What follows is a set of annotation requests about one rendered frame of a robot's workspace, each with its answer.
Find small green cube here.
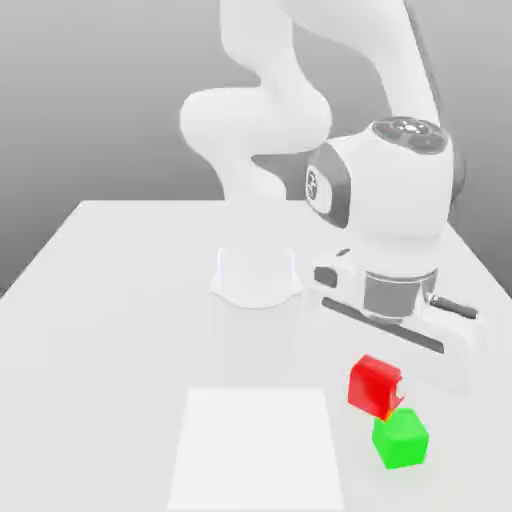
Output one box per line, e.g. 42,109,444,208
371,407,430,470

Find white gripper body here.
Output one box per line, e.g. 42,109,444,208
311,294,488,395

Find small red cube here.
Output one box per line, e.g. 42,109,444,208
346,353,406,422

